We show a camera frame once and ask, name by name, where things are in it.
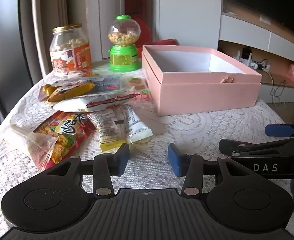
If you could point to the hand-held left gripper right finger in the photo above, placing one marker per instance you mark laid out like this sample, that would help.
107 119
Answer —
174 161

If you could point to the white lace tablecloth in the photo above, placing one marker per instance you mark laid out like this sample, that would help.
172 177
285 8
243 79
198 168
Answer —
199 130

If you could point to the red noodle snack packet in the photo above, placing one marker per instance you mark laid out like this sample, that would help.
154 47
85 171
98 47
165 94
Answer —
67 136

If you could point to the red plastic container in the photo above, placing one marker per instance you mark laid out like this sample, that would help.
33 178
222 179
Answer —
165 42

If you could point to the white router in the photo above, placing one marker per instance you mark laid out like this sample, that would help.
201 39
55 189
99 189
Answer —
245 56

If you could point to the white black-print snack packet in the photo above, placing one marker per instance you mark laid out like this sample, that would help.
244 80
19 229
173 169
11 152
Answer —
138 130
107 127

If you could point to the pink cardboard box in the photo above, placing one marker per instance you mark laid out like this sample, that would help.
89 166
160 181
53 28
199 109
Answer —
201 95

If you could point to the blue white snack packet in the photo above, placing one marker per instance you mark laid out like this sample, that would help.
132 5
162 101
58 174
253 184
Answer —
109 85

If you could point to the beige curtain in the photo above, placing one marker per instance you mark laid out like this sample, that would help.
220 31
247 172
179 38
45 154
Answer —
50 7

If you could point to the white orange-print snack packet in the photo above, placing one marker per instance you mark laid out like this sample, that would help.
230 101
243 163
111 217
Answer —
84 74

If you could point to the white red-print snack packet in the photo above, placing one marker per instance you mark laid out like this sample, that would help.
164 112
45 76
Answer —
99 103

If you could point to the yellow snack packet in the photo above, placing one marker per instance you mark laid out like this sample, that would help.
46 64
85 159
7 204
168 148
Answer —
109 146
72 91

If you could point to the white television cabinet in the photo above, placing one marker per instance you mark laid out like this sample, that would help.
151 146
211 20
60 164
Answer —
281 43

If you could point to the yellow flat snack packet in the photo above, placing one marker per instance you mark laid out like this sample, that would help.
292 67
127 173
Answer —
109 146

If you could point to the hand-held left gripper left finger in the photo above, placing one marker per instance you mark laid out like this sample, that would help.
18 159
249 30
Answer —
122 161

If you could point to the clear plastic bag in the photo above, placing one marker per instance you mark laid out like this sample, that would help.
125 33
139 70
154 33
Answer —
37 145

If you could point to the clear packet with round pastry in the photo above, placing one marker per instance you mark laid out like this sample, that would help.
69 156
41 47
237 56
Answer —
136 83

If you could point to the green candy dispenser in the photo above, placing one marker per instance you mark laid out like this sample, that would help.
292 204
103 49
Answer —
123 55

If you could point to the glass jar with gold lid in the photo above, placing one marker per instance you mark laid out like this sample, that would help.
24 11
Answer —
69 62

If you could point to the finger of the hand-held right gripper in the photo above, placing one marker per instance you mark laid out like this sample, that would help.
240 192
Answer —
279 130
233 145

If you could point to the white power strip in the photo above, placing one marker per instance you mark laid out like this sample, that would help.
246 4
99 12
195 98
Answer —
261 65

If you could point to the black television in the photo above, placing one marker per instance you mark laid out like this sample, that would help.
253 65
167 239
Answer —
274 0

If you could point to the clear packet of green olives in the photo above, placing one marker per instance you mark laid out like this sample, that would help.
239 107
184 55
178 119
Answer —
46 90

